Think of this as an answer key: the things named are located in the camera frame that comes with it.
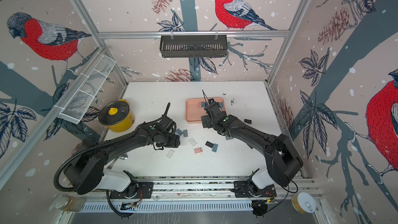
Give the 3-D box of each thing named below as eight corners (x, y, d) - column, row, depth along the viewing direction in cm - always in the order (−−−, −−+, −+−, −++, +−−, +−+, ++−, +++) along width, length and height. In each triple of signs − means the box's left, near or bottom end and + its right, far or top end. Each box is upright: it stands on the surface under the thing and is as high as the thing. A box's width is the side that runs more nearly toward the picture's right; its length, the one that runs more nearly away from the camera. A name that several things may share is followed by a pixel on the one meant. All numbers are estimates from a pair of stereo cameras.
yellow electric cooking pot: (105, 134, 96) (92, 122, 85) (115, 112, 107) (105, 99, 96) (131, 134, 96) (122, 122, 85) (139, 112, 107) (131, 99, 96)
